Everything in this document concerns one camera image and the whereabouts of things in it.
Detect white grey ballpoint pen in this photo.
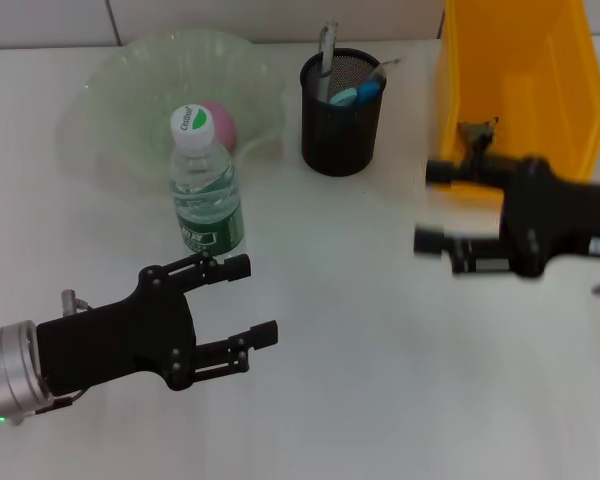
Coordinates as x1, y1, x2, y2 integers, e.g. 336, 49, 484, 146
316, 19, 342, 105

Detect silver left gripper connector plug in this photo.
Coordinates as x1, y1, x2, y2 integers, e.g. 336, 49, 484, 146
60, 288, 95, 317

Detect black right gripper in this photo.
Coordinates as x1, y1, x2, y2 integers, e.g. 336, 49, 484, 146
412, 153, 600, 280

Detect translucent green fruit plate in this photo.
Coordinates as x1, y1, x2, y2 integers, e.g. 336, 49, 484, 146
54, 29, 289, 194

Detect transparent plastic ruler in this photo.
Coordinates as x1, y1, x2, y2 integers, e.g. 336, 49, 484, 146
368, 57, 404, 85

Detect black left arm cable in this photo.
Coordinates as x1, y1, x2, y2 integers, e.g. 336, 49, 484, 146
33, 388, 90, 417

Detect pink toy peach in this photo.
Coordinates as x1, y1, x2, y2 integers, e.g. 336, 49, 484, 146
199, 98, 237, 151

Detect green plastic wrapper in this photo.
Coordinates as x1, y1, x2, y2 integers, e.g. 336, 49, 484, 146
457, 117, 500, 161

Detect clear green-label water bottle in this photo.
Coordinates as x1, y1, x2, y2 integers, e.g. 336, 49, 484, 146
168, 103, 246, 259

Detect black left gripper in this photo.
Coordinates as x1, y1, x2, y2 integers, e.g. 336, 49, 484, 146
35, 251, 280, 397

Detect black mesh pen holder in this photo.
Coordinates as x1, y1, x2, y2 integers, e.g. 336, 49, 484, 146
298, 48, 387, 177

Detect blue scissors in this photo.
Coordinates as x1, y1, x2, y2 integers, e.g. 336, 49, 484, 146
328, 78, 387, 108

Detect yellow plastic bin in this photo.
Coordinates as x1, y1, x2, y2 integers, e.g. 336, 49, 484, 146
433, 0, 600, 201

